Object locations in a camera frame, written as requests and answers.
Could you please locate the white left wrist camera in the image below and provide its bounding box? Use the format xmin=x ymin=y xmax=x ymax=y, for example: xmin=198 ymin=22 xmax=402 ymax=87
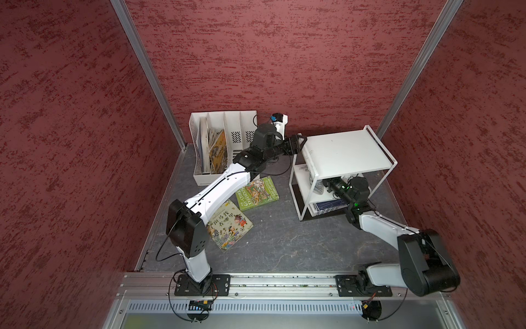
xmin=271 ymin=113 xmax=288 ymax=140

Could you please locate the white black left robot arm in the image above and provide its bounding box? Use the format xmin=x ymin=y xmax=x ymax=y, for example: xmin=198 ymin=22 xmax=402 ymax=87
xmin=166 ymin=121 xmax=308 ymax=284

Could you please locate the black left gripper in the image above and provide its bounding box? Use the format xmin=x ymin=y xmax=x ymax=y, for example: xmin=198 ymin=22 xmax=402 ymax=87
xmin=264 ymin=135 xmax=307 ymax=161

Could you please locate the yellow Chinese comic book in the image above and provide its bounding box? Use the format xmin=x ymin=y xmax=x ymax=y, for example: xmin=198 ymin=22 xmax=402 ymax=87
xmin=208 ymin=130 xmax=227 ymax=174

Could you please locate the colourful Chinese picture book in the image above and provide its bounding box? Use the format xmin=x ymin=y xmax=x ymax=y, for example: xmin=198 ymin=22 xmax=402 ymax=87
xmin=207 ymin=200 xmax=253 ymax=251

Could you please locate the aluminium corner post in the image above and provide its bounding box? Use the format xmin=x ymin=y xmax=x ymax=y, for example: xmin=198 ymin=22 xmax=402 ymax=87
xmin=376 ymin=0 xmax=463 ymax=139
xmin=110 ymin=0 xmax=187 ymax=152

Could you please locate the white two-tier bookshelf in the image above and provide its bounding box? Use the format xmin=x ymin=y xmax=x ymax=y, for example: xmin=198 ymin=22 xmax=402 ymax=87
xmin=289 ymin=125 xmax=398 ymax=222

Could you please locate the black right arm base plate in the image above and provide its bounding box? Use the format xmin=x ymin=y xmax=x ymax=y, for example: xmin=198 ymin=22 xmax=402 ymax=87
xmin=334 ymin=273 xmax=393 ymax=297

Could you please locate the aluminium front rail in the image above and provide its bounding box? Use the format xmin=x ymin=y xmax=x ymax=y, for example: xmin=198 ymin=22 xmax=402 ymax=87
xmin=116 ymin=271 xmax=453 ymax=300

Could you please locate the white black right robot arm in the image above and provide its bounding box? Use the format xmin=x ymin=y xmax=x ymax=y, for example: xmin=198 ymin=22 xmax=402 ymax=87
xmin=323 ymin=176 xmax=461 ymax=297

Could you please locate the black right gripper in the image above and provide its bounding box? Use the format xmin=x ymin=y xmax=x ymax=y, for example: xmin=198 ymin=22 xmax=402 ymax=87
xmin=316 ymin=165 xmax=354 ymax=206

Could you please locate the white perforated magazine file rack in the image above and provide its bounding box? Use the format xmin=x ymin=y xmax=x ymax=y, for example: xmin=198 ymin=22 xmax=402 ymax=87
xmin=189 ymin=110 xmax=257 ymax=186

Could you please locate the blue book under shelf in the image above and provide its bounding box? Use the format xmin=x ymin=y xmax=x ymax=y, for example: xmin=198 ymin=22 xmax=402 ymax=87
xmin=312 ymin=200 xmax=348 ymax=216

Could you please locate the grey knitted cloth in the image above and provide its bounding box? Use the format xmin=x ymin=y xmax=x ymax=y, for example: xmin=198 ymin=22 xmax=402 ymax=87
xmin=313 ymin=180 xmax=326 ymax=195

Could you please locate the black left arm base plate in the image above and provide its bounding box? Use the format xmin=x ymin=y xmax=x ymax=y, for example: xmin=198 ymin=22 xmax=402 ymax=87
xmin=174 ymin=274 xmax=231 ymax=297

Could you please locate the left aluminium corner post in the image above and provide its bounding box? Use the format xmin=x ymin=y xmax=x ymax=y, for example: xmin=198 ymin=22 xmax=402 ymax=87
xmin=110 ymin=0 xmax=187 ymax=152

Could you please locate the green Treehouse book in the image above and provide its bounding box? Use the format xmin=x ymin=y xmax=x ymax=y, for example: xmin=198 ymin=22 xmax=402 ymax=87
xmin=236 ymin=177 xmax=279 ymax=211

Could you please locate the right aluminium corner post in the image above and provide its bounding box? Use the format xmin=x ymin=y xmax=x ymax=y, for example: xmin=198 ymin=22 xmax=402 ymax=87
xmin=376 ymin=0 xmax=463 ymax=139

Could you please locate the blue white magazines stack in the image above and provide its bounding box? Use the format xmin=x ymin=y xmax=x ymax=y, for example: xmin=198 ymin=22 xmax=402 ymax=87
xmin=197 ymin=116 xmax=210 ymax=174

